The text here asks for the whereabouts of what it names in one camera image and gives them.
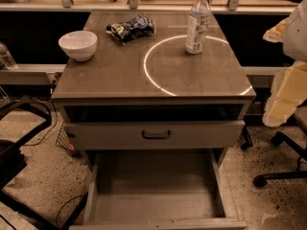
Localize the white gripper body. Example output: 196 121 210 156
283 0 307 61

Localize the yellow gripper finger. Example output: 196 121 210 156
263 18 288 43
262 61 307 127

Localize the clear plastic water bottle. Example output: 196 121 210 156
185 0 211 55

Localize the white bowl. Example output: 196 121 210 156
59 31 98 61

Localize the plastic bottle at left edge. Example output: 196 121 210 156
0 42 17 70

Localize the black office chair right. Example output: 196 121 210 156
240 105 307 189

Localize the blue crumpled chip bag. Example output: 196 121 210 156
106 15 156 44

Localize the grey drawer cabinet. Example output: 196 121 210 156
51 10 257 230

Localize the open bottom drawer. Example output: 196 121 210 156
69 149 247 230

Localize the middle drawer with black handle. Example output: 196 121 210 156
65 121 245 150

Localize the wire mesh basket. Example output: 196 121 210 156
56 125 80 157

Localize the black floor cable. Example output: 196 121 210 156
55 194 85 229

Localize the black chair frame left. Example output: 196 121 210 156
0 96 88 230

